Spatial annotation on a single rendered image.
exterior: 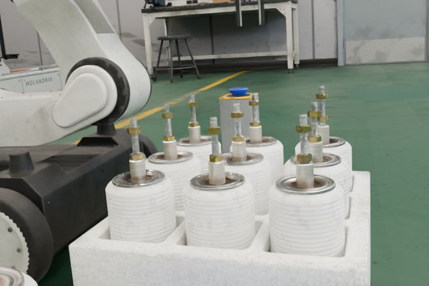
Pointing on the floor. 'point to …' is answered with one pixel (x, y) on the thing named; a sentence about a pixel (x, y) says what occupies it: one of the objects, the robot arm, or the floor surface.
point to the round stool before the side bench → (177, 55)
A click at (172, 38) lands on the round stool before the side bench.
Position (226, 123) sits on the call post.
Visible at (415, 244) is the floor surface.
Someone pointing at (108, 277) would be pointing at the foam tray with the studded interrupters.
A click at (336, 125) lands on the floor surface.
